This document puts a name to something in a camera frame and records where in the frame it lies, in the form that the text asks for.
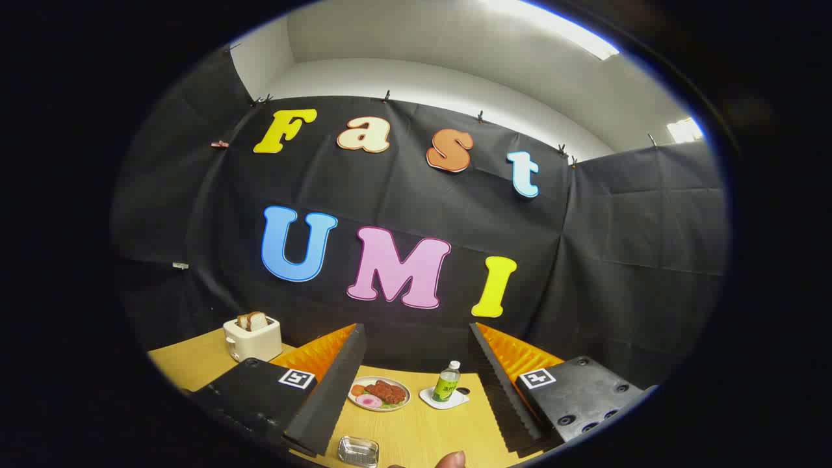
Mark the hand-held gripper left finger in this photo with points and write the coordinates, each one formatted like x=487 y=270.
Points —
x=328 y=396

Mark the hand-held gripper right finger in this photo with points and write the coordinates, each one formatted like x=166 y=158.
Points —
x=500 y=390

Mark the pink ham slice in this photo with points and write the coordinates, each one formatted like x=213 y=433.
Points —
x=369 y=400

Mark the white square coaster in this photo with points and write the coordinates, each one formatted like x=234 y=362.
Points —
x=455 y=400

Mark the green label drink bottle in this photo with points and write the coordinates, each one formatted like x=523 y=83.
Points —
x=446 y=387

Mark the red meat piece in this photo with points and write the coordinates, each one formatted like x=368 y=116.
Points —
x=388 y=391

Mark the silver metal tray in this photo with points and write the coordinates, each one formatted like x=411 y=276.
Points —
x=357 y=451

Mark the green lettuce leaf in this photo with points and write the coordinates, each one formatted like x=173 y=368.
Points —
x=392 y=406

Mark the white plate with food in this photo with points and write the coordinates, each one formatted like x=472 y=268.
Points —
x=400 y=389

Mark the white toaster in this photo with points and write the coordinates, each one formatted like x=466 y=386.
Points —
x=257 y=343

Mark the large toast slice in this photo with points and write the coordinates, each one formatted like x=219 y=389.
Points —
x=258 y=320

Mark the small toast slice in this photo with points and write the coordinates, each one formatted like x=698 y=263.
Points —
x=244 y=321

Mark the small ceiling light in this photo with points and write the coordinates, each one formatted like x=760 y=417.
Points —
x=684 y=130

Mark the long ceiling light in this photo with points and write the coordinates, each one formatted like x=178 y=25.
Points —
x=559 y=29

